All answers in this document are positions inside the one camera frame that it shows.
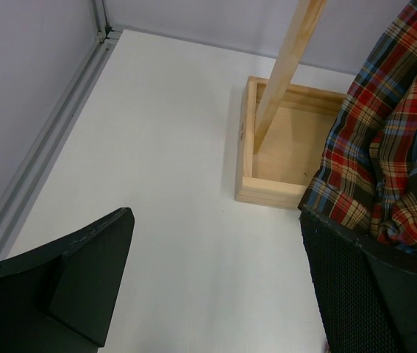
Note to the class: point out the red brown plaid shirt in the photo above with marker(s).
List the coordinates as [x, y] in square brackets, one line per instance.
[367, 178]

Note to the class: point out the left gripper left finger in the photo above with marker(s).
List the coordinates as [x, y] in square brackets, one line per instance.
[60, 297]

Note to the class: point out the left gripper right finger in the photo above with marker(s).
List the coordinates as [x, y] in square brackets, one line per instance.
[366, 291]

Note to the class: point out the wooden clothes rack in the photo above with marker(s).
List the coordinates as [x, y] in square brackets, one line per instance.
[285, 120]

